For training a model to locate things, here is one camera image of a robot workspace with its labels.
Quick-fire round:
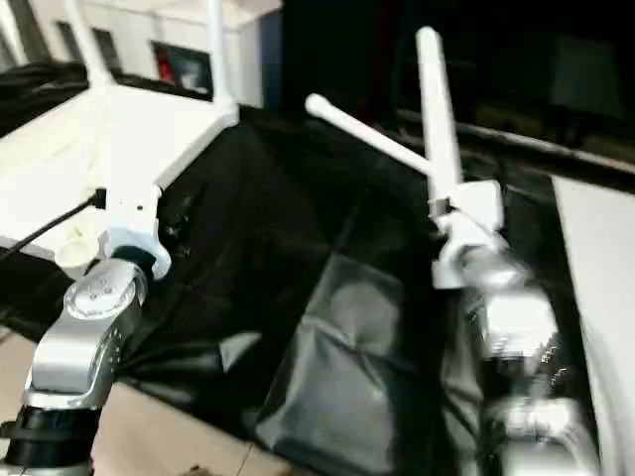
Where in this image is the dark metal rail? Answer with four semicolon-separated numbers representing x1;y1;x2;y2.
396;111;635;174

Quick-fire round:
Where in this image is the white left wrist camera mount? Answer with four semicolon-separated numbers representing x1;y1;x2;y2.
96;185;173;282

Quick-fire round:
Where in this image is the black work mat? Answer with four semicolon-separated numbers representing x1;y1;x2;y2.
0;59;596;476

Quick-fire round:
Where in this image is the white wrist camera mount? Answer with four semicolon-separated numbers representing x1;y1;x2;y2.
96;185;173;282
429;178;505;290

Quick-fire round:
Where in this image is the red package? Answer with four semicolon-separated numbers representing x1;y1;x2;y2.
154;44;175;83

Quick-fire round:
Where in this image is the white flat board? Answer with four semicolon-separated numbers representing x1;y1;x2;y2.
550;176;635;476

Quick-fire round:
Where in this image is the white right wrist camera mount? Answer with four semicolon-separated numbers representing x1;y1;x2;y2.
429;178;505;290

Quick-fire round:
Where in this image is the white glass-door cabinet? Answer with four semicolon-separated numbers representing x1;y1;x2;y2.
29;0;285;106

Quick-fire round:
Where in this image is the white plastic table leg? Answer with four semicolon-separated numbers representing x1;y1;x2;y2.
207;0;239;113
305;92;434;179
68;0;116;91
415;27;466;200

